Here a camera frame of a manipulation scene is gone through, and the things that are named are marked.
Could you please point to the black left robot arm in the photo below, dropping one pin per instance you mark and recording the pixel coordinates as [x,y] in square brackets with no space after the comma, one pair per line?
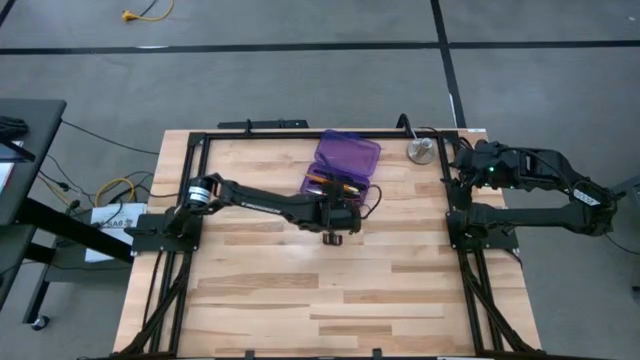
[260,202]

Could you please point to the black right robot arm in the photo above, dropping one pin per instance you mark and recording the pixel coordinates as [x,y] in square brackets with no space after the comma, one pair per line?
[530,217]

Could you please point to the black power strip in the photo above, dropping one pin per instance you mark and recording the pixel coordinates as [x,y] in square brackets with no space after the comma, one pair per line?
[265,124]

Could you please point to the black mount bracket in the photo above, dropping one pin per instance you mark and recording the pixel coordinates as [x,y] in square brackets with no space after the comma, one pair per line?
[405,125]

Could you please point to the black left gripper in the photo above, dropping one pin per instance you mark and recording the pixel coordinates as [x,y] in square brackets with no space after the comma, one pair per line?
[335,217]

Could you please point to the black aluminium table frame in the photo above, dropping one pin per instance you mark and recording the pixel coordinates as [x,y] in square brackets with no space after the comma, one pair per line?
[250,135]

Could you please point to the metal cylinder on round base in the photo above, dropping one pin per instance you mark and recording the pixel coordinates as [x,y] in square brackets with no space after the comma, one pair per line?
[422,152]

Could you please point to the white paper sheet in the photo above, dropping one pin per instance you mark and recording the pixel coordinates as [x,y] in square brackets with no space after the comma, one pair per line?
[102,252]

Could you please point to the black edge clamp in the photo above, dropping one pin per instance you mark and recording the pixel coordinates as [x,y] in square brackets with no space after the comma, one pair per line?
[377,353]
[249,354]

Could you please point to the black desk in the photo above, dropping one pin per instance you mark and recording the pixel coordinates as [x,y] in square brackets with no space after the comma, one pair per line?
[30,165]

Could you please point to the black stand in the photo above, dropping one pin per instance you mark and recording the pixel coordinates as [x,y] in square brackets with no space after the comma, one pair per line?
[630,185]

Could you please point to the purple plastic supply box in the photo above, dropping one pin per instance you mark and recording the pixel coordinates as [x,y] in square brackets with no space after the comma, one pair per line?
[350,152]

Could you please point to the black caster wheel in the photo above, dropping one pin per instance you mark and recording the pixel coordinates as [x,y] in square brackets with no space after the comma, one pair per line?
[40,323]

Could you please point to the orange pencil red eraser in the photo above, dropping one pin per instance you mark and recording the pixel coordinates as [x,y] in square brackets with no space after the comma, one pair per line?
[320,179]

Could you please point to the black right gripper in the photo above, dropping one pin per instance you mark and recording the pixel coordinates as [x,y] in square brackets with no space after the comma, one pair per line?
[485,165]

